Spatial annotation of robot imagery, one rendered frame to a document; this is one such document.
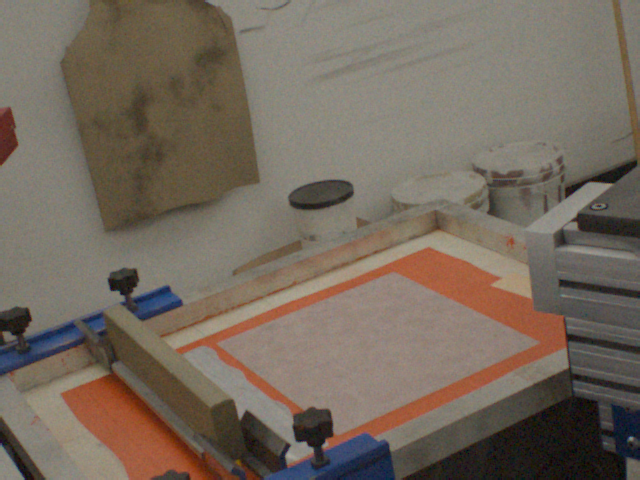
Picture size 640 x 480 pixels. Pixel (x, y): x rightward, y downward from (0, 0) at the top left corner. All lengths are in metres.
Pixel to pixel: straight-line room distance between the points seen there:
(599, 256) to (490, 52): 3.01
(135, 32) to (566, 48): 1.64
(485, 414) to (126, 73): 2.27
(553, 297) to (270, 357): 0.52
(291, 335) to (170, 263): 2.04
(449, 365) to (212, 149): 2.15
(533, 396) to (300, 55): 2.48
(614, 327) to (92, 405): 0.72
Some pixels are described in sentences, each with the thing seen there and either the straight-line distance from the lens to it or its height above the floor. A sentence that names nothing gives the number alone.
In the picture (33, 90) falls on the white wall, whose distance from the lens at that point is 3.39.
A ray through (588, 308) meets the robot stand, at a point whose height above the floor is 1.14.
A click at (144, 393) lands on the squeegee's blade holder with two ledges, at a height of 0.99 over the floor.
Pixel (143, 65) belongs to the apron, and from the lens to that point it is 3.44.
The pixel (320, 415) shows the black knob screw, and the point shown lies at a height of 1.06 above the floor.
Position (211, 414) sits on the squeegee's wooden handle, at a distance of 1.27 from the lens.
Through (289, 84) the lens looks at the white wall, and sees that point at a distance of 3.70.
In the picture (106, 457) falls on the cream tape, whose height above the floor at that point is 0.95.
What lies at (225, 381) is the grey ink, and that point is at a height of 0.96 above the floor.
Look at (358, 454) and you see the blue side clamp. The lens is 1.22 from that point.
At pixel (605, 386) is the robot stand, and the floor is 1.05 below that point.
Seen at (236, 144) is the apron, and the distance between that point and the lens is 3.58.
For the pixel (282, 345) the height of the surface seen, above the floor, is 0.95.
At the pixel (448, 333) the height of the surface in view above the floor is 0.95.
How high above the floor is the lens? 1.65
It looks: 21 degrees down
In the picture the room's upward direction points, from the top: 11 degrees counter-clockwise
